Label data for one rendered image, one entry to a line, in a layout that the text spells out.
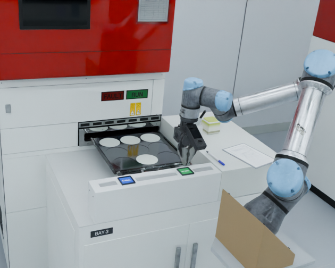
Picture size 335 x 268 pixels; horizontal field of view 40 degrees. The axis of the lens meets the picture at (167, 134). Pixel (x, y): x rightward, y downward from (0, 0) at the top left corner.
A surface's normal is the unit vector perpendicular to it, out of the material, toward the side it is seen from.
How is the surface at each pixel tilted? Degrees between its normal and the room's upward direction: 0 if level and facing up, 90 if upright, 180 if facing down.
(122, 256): 90
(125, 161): 0
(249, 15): 90
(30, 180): 90
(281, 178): 59
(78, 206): 0
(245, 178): 90
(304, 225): 0
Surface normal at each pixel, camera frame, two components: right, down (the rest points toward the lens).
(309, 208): 0.08, -0.91
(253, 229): -0.88, 0.12
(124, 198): 0.42, 0.40
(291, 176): -0.35, -0.18
